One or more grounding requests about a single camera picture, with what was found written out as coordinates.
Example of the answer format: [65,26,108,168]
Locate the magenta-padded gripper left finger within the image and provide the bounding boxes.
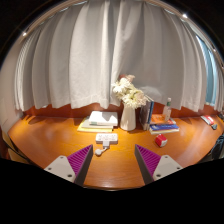
[44,144,95,186]

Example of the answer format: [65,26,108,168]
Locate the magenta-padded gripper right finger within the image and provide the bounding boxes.
[133,144,183,186]

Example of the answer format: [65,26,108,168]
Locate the red and white charger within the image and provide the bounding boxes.
[154,133,169,148]

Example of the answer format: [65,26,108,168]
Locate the blue flat book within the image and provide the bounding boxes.
[148,123,180,135]

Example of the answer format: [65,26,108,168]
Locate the yellow book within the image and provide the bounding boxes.
[77,119,114,133]

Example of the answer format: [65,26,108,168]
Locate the tan wooden chair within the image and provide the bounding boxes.
[6,146,32,165]
[0,129,16,151]

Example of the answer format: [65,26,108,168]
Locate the orange flat book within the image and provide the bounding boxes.
[150,113,177,126]

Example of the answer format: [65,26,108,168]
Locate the blue upright book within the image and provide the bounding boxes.
[146,99,155,132]

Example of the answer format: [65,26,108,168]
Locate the white power strip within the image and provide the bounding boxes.
[95,132,119,145]

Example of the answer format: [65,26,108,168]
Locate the dark grey upright book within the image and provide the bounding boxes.
[139,99,153,131]

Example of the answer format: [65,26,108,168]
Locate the clear plastic bottle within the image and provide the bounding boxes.
[162,97,173,122]

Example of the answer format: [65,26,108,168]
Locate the black chair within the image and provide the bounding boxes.
[210,134,224,161]

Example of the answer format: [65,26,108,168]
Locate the white ceramic vase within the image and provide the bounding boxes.
[119,103,137,132]

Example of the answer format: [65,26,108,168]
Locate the white book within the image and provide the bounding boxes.
[88,110,119,127]

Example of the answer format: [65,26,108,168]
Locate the red and white flat item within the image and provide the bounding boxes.
[200,115,215,126]

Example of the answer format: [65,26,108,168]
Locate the white flower bouquet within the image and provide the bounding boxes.
[111,74,151,110]

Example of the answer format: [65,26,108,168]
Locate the white curtain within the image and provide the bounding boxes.
[14,0,224,113]

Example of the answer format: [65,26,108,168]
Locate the white power strip cable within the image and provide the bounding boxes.
[94,141,111,157]

